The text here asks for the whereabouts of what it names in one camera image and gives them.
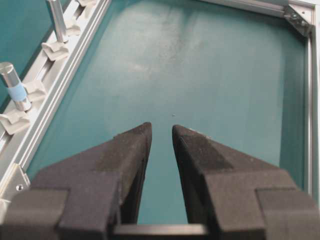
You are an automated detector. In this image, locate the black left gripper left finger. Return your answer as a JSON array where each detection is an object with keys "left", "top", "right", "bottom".
[{"left": 0, "top": 122, "right": 152, "bottom": 240}]

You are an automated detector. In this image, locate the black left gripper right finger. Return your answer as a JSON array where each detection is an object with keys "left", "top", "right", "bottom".
[{"left": 172, "top": 125, "right": 320, "bottom": 240}]

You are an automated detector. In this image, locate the white plastic clip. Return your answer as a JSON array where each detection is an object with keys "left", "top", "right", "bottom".
[
  {"left": 41, "top": 41, "right": 69, "bottom": 62},
  {"left": 0, "top": 109, "right": 31, "bottom": 135},
  {"left": 22, "top": 79, "right": 47, "bottom": 103},
  {"left": 65, "top": 19, "right": 81, "bottom": 37}
]

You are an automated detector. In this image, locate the aluminium extrusion frame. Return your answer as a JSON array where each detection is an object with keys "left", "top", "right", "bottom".
[{"left": 0, "top": 0, "right": 320, "bottom": 208}]

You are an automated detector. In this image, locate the silver post with blue tape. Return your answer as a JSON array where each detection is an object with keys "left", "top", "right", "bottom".
[{"left": 0, "top": 62, "right": 32, "bottom": 112}]

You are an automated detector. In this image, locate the silver corner bracket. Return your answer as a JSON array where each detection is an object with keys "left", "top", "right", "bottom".
[{"left": 284, "top": 4, "right": 313, "bottom": 38}]

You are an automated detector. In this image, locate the plain silver metal post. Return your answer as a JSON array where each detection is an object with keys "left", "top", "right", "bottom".
[{"left": 45, "top": 0, "right": 68, "bottom": 43}]

